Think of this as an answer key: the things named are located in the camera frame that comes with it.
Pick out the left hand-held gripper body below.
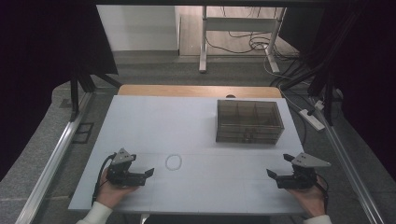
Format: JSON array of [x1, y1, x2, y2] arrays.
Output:
[[106, 148, 148, 188]]

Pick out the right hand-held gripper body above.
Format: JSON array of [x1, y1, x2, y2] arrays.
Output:
[[275, 152, 332, 190]]

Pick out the transparent brown drawer box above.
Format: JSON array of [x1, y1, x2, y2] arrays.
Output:
[[215, 99, 285, 146]]

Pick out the person's left hand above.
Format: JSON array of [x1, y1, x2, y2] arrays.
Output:
[[95, 168, 140, 209]]

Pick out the person's right hand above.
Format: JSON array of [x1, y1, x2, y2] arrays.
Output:
[[286, 173, 329, 218]]

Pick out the white foam board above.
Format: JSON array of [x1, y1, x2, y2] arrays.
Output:
[[67, 94, 327, 217]]

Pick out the white power strip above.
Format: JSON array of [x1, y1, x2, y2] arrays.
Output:
[[299, 108, 326, 132]]

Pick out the black floor outlet cover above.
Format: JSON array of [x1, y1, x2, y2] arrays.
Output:
[[72, 121, 95, 145]]

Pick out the black metal stand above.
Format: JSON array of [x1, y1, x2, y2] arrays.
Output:
[[68, 63, 123, 123], [270, 6, 368, 127]]

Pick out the black curtain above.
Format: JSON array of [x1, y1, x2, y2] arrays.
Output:
[[279, 0, 396, 183], [0, 0, 120, 182]]

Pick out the white cabinet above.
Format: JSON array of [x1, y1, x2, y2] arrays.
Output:
[[96, 4, 181, 52]]

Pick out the left hand-held gripper black cable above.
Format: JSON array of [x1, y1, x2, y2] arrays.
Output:
[[91, 152, 118, 207]]

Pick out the aluminium rail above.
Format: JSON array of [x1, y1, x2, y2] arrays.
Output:
[[311, 97, 387, 224], [15, 91, 94, 224]]

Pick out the black floor cables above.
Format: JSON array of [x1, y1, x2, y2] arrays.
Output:
[[205, 6, 302, 62]]

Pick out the white metal desk frame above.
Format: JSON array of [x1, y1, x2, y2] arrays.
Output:
[[199, 5, 288, 74]]

